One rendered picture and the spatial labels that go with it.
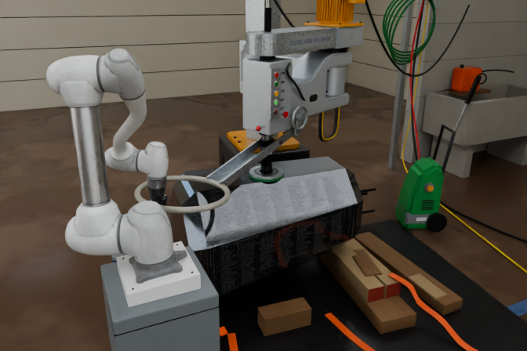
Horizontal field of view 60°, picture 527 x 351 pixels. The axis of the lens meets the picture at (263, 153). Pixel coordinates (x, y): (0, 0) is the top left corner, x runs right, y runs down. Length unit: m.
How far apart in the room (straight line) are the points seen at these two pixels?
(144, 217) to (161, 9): 7.17
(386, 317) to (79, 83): 2.13
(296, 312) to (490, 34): 4.28
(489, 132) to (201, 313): 4.17
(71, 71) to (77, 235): 0.61
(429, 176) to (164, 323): 2.70
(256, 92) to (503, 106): 3.41
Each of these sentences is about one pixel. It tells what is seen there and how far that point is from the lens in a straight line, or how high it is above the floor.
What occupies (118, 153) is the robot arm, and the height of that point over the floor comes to 1.23.
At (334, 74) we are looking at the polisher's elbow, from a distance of 3.13.
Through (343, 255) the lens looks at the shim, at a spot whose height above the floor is 0.22.
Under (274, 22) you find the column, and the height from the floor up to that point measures 1.69.
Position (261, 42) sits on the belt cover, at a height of 1.65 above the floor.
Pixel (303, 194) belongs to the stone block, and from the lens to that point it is 2.83.
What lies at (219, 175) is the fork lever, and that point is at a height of 0.91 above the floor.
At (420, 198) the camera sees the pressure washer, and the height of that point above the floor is 0.30.
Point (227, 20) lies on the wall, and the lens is 9.11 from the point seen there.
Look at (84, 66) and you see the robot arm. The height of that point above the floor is 1.66.
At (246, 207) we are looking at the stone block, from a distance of 2.68.
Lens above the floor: 1.91
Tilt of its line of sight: 19 degrees down
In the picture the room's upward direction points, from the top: straight up
